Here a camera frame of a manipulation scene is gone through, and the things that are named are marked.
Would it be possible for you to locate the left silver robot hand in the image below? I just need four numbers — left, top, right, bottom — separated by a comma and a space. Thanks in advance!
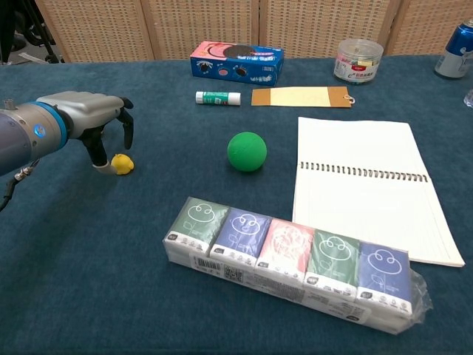
35, 90, 135, 175

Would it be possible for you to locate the wrapped tissue multipack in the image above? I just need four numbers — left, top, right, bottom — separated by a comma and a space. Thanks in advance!
162, 196, 433, 336

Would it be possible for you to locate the black tripod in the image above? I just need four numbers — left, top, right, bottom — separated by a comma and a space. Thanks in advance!
0, 0, 66, 64

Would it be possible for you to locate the green rubber ball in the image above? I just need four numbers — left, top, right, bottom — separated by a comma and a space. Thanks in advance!
226, 131, 268, 173

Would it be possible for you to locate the blue drink can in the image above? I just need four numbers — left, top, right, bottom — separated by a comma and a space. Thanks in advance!
434, 21, 473, 79

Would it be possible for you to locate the white spiral notebook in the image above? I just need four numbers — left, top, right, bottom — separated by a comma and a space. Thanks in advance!
291, 116, 466, 268

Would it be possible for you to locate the woven wooden screen panel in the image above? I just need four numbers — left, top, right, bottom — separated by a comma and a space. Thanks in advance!
142, 0, 262, 61
35, 0, 155, 63
258, 0, 402, 59
386, 0, 473, 56

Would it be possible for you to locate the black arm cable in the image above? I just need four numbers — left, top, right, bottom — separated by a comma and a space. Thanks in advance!
0, 158, 40, 212

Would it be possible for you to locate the clear plastic jar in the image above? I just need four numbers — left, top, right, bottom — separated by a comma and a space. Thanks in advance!
333, 38, 384, 86

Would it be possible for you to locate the blue cookie box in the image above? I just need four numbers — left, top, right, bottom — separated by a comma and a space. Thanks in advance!
189, 41, 285, 87

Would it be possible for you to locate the small yellow toy chick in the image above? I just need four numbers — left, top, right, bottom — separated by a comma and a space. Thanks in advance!
111, 153, 135, 175

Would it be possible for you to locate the brown kraft paper tag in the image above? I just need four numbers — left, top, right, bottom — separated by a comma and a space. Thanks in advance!
251, 86, 353, 109

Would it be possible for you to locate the teal table cloth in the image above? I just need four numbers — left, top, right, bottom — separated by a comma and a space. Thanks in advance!
0, 54, 473, 355

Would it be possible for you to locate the green white glue stick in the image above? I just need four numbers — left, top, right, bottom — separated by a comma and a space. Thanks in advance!
195, 90, 242, 106

